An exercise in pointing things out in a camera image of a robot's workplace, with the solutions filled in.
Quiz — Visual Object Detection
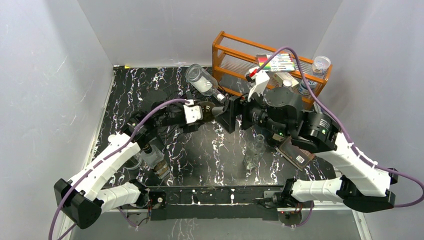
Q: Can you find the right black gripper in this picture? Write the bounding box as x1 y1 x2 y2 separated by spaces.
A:
213 85 290 139

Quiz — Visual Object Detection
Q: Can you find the round clear glass bottle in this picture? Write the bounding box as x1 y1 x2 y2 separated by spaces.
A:
123 153 143 171

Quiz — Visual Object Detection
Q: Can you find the clear plastic jar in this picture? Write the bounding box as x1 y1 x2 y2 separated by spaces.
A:
311 55 331 77

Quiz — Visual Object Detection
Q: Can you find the black wire wine rack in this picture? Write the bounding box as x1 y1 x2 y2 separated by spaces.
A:
138 79 229 143

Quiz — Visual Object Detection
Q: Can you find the large clear glass bottle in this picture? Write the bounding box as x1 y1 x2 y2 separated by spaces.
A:
185 63 226 104

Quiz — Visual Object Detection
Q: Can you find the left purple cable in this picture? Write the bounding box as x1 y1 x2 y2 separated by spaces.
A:
48 97 191 240

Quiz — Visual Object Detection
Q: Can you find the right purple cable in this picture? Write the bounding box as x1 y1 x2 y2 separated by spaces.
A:
258 46 424 209

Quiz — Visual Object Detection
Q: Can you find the purple cable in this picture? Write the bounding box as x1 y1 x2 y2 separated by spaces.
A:
48 97 191 240
258 46 424 209

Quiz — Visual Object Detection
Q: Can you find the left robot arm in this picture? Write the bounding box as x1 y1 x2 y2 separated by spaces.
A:
50 98 204 229

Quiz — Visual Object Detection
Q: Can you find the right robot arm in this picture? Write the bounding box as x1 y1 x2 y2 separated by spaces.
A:
211 87 398 213

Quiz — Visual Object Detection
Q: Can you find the brown book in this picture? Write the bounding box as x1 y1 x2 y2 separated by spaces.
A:
276 137 316 171

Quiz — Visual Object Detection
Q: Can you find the square clear liquor bottle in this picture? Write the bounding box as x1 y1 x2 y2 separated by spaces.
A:
141 143 170 179

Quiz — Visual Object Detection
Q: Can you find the coloured marker pen set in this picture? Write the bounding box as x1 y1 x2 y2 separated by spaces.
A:
256 53 296 72

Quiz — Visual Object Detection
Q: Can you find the small white carton box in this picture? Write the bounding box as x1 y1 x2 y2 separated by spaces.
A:
271 72 299 88

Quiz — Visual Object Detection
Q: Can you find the orange wooden shelf rack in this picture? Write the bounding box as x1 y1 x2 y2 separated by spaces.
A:
212 31 333 110

